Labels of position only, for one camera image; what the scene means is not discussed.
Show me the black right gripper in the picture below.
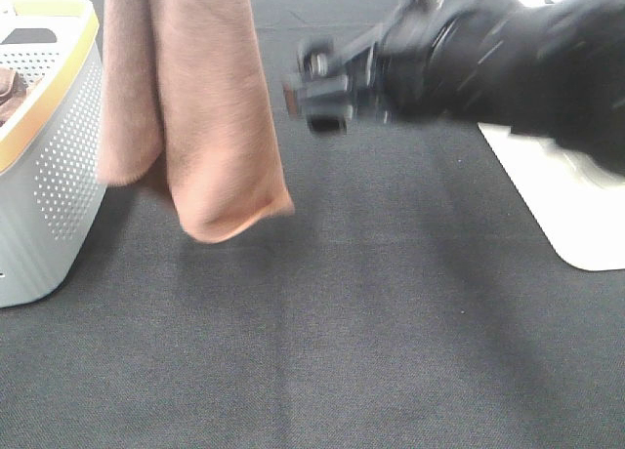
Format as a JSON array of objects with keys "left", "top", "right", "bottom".
[{"left": 282, "top": 0, "right": 469, "bottom": 135}]

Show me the brown microfibre towel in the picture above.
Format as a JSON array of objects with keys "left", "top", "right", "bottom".
[{"left": 98, "top": 0, "right": 293, "bottom": 243}]

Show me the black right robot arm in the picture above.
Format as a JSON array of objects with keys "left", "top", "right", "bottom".
[{"left": 283, "top": 0, "right": 624, "bottom": 174}]

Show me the brown towel inside grey basket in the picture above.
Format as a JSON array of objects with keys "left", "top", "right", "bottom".
[{"left": 0, "top": 67, "right": 30, "bottom": 126}]

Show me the black fabric table mat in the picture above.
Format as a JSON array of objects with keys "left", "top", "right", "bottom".
[{"left": 1, "top": 0, "right": 624, "bottom": 448}]

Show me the white plastic basket grey rim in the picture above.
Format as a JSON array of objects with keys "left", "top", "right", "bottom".
[{"left": 477, "top": 0, "right": 625, "bottom": 273}]

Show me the grey perforated basket orange rim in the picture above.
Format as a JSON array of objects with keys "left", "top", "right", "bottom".
[{"left": 1, "top": 0, "right": 105, "bottom": 307}]

